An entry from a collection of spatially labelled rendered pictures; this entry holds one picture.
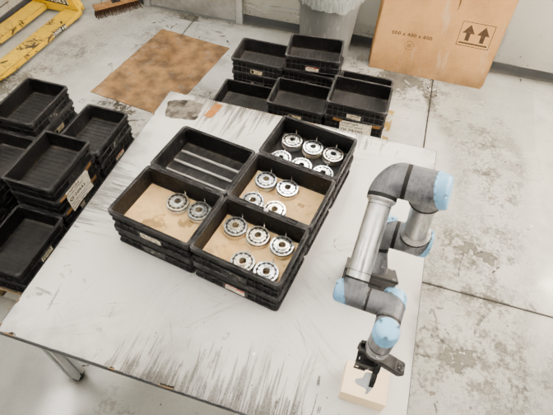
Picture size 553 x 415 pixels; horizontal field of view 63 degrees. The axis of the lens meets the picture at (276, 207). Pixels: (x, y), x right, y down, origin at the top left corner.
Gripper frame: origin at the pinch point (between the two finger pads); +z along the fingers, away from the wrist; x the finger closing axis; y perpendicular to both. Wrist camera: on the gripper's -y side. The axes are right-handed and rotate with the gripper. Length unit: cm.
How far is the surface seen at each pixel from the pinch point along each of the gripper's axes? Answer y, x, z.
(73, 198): 173, -66, 47
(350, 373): 5.8, -1.5, 9.8
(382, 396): -6.3, 3.2, 9.8
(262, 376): 36.8, 6.9, 17.1
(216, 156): 90, -84, 4
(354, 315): 8.3, -28.0, 17.2
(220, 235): 71, -41, 4
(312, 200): 38, -72, 4
